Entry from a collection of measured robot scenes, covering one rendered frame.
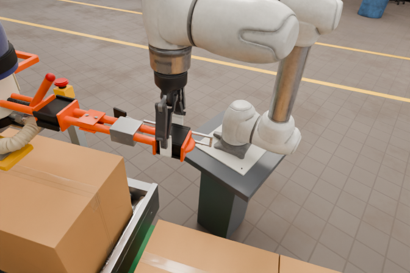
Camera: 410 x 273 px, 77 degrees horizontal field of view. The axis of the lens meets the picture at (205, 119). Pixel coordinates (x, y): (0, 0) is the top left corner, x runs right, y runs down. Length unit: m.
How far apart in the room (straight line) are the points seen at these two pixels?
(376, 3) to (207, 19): 8.57
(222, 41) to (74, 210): 0.77
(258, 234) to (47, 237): 1.44
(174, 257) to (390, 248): 1.61
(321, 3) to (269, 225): 1.59
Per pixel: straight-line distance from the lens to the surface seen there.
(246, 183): 1.30
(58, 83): 1.54
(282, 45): 0.43
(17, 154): 0.93
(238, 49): 0.43
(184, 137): 0.68
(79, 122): 0.78
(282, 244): 2.07
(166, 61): 0.54
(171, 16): 0.48
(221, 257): 1.32
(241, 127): 1.29
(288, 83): 1.09
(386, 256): 2.36
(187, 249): 1.33
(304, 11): 0.95
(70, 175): 1.12
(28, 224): 1.03
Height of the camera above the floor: 1.73
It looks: 36 degrees down
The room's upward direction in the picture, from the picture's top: 5 degrees clockwise
